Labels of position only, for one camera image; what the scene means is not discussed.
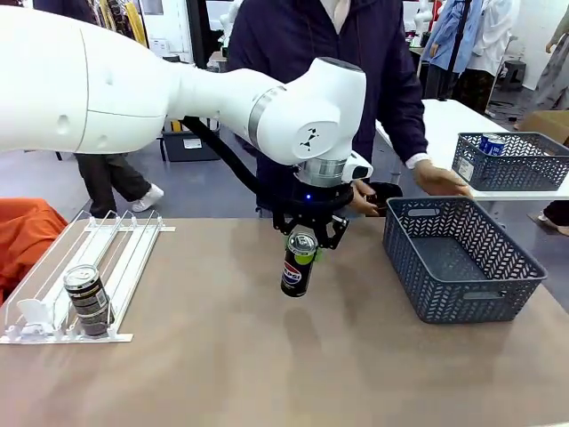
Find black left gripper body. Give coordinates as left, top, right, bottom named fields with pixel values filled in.
left=283, top=200, right=335, bottom=238

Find black Pepsi can green band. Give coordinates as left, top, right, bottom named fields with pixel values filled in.
left=280, top=231, right=319, bottom=299

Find black pouch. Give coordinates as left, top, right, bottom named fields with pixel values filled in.
left=367, top=181, right=405, bottom=218

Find blue Pepsi can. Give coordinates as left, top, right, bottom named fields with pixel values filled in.
left=478, top=132, right=508, bottom=157

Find navy sleeved left forearm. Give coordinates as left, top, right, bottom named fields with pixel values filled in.
left=376, top=95, right=430, bottom=171

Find person's right hand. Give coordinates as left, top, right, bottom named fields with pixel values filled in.
left=349, top=181, right=380, bottom=217

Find person's left hand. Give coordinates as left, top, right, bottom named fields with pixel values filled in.
left=412, top=157, right=475, bottom=198

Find grey bin with fabric rolls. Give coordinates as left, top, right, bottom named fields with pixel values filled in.
left=160, top=116, right=222, bottom=163

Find large grey-blue plastic basket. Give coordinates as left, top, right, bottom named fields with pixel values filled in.
left=382, top=196, right=549, bottom=325

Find white table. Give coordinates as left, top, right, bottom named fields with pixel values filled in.
left=375, top=98, right=569, bottom=202

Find person in navy jacket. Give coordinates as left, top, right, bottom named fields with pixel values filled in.
left=226, top=0, right=430, bottom=219

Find walking person white shoes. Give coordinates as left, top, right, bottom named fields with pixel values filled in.
left=74, top=151, right=165, bottom=219

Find grey-blue plastic basket with label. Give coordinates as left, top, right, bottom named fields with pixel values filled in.
left=451, top=131, right=569, bottom=192

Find black can grey print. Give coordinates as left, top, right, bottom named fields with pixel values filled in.
left=62, top=264, right=116, bottom=338

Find mannequin with blue shirt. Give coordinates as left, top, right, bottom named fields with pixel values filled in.
left=421, top=0, right=477, bottom=101

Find seated person dark trousers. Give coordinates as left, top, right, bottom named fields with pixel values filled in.
left=537, top=199, right=569, bottom=237

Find black stand pole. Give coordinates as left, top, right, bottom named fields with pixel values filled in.
left=437, top=0, right=473, bottom=101

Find grey plastic stool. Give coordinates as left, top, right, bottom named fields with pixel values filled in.
left=501, top=60, right=528, bottom=93

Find cardboard box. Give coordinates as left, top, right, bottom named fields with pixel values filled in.
left=518, top=109, right=569, bottom=146

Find mannequin with white shirt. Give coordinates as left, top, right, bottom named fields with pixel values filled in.
left=457, top=0, right=522, bottom=117

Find clothes rack with colourful garments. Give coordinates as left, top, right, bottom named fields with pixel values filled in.
left=33, top=0, right=150, bottom=48

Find orange cloth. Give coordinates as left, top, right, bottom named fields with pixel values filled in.
left=0, top=197, right=69, bottom=304

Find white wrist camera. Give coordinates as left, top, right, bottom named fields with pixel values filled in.
left=342, top=150, right=374, bottom=182

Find black corrugated cable hose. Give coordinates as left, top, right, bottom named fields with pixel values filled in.
left=180, top=115, right=357, bottom=213

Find white wire can dispenser rack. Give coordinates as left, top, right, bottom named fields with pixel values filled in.
left=0, top=209, right=177, bottom=346

